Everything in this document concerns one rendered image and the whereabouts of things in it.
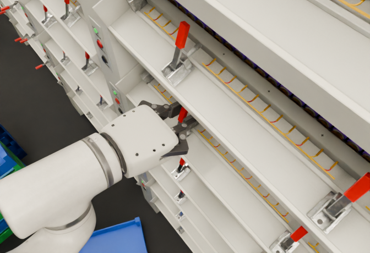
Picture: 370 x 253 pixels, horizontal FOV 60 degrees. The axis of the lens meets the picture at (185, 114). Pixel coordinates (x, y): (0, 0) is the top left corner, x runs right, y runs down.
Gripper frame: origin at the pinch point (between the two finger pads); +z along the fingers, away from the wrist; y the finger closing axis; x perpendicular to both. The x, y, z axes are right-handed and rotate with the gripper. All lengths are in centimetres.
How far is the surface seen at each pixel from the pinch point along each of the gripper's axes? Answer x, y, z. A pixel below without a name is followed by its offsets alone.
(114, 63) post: 1.1, -16.8, -4.1
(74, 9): -5.5, -45.9, 2.1
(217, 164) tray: -6.0, 9.3, 1.3
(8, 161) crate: -63, -53, -26
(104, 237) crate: -104, -22, -6
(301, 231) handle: 1.3, 26.6, -0.8
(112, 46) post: 6.2, -15.9, -5.1
